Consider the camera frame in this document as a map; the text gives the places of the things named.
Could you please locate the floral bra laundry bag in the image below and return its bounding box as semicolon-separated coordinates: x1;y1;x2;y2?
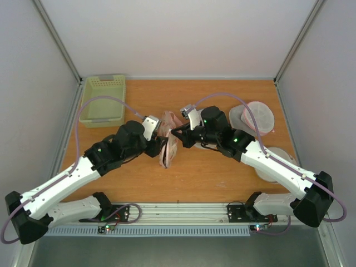
158;111;182;169

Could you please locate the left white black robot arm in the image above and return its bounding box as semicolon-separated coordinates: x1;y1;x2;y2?
5;116;166;244

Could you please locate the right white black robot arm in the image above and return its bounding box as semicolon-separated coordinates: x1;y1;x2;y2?
171;105;334;228

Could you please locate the grey trimmed mesh laundry bag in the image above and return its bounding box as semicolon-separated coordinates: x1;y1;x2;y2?
194;142;216;149

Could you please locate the pink trimmed mesh laundry bag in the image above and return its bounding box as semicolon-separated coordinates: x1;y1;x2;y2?
229;101;275;136

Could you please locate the green plastic basket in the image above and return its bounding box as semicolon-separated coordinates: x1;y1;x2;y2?
80;75;126;128

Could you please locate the left small circuit board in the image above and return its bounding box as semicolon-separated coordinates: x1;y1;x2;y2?
97;225;116;234

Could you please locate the small circuit board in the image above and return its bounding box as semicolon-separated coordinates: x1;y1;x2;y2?
97;225;116;234
250;223;272;232

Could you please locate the right small circuit board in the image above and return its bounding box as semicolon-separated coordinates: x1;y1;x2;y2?
250;223;272;232

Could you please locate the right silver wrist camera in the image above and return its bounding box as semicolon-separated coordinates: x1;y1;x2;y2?
180;104;201;131

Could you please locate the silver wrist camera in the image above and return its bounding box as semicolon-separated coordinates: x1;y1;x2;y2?
142;115;161;141
180;104;201;131

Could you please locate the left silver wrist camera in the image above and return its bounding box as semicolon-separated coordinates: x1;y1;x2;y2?
142;115;161;141

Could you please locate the aluminium front rail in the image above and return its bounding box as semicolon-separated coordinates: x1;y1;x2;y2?
26;202;330;226

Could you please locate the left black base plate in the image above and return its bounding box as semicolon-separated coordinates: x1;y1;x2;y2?
79;205;130;223

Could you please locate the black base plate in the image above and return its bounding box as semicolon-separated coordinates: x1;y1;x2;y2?
79;205;130;223
226;203;278;223

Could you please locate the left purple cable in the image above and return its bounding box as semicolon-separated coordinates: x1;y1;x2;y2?
0;95;147;245

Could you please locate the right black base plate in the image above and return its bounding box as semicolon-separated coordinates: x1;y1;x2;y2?
226;203;278;223

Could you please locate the grey slotted cable duct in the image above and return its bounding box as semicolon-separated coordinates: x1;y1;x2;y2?
46;225;250;238

